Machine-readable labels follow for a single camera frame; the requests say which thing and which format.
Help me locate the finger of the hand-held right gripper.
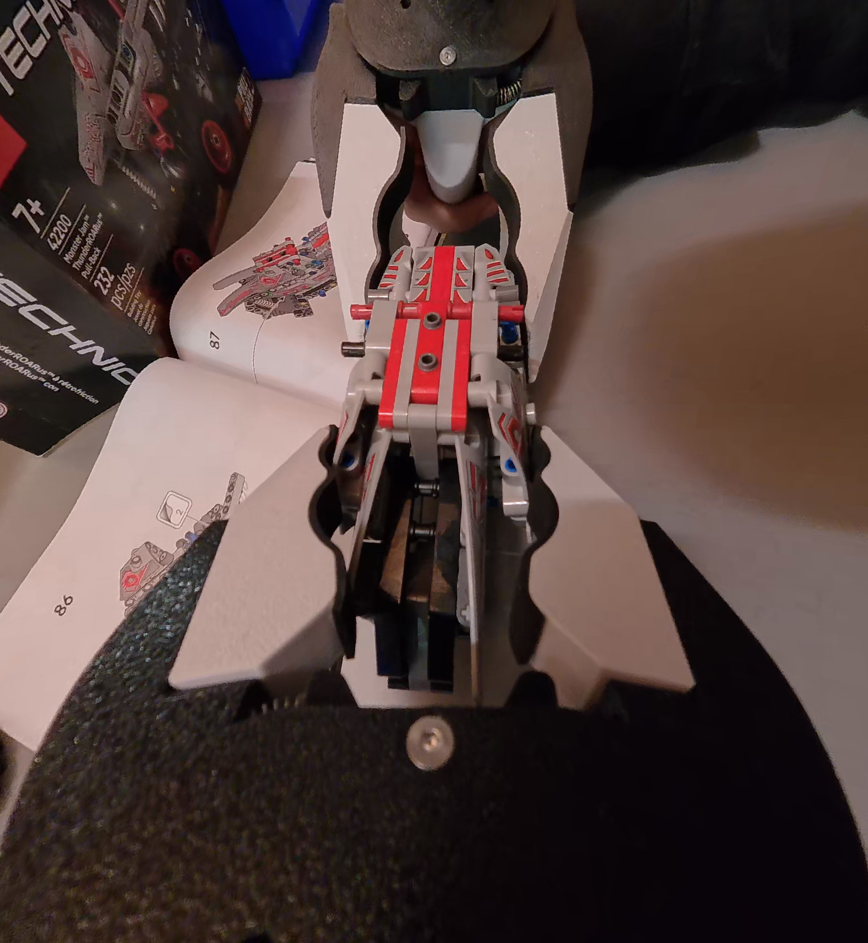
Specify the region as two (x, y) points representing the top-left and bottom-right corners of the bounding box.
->
(487, 90), (578, 386)
(327, 98), (407, 349)

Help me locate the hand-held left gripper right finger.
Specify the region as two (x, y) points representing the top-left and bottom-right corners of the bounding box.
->
(522, 426), (696, 693)

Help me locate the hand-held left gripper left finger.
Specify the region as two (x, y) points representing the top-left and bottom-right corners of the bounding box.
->
(168, 426), (357, 693)

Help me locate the white instruction booklet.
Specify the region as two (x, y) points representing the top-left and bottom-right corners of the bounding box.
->
(0, 158), (354, 752)

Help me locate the grey red toy truck model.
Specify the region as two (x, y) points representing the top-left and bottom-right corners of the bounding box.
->
(328, 243), (545, 693)

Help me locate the person's right hand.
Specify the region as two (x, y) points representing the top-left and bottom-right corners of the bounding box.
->
(408, 180), (497, 234)

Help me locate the blue storage bin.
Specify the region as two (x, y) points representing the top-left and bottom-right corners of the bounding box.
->
(224, 0), (332, 78)

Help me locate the black toy set box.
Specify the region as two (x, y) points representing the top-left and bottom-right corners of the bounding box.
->
(0, 0), (261, 458)

